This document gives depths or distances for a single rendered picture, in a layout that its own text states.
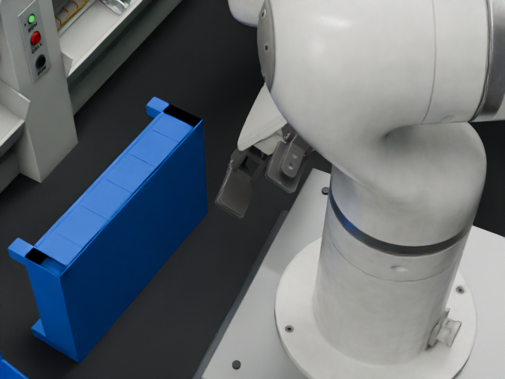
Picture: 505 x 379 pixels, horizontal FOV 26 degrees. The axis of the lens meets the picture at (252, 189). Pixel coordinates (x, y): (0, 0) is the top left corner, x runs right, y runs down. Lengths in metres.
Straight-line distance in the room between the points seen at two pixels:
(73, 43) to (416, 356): 0.82
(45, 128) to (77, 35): 0.15
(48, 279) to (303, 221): 0.37
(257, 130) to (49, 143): 0.62
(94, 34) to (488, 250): 0.77
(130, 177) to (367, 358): 0.50
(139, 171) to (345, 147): 0.68
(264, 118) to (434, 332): 0.26
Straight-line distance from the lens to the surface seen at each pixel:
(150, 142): 1.42
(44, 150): 1.63
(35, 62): 1.52
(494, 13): 0.71
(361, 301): 0.93
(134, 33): 1.82
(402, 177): 0.79
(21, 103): 1.53
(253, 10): 1.17
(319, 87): 0.70
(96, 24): 1.67
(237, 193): 1.08
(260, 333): 1.03
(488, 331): 1.06
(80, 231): 1.34
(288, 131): 1.01
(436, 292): 0.93
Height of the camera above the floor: 1.26
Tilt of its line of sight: 51 degrees down
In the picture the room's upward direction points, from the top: straight up
